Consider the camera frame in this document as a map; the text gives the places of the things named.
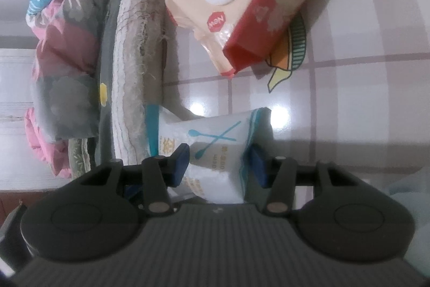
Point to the checked cartoon bed sheet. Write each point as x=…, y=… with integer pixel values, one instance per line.
x=359, y=98

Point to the white teal tissue pack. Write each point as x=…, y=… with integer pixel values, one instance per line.
x=217, y=170

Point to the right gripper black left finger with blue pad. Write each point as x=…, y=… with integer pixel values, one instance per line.
x=158, y=174

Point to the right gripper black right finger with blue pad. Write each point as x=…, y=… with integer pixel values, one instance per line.
x=278, y=174

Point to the pink grey floral quilt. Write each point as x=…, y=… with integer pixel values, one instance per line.
x=63, y=84

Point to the grey sheet yellow print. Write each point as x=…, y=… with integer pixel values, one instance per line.
x=104, y=142

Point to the white frayed blanket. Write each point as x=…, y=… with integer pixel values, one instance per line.
x=137, y=75

